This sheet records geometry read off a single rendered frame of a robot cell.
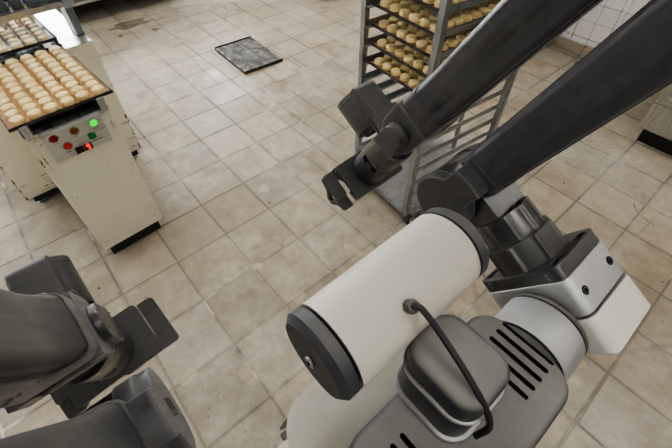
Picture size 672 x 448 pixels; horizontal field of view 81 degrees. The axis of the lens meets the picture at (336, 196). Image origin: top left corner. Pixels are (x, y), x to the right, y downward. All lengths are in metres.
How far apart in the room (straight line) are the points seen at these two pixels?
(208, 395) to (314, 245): 0.90
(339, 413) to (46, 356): 0.28
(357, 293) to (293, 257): 1.95
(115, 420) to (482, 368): 0.24
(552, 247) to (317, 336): 0.32
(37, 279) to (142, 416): 0.19
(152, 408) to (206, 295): 1.86
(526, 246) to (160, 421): 0.39
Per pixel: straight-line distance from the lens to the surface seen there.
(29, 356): 0.27
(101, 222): 2.33
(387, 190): 2.35
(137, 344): 0.56
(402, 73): 1.94
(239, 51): 4.16
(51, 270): 0.47
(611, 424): 2.18
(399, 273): 0.29
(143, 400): 0.34
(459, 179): 0.46
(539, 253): 0.50
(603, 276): 0.52
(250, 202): 2.52
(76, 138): 2.01
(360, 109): 0.58
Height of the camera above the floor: 1.81
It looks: 47 degrees down
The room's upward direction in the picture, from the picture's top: straight up
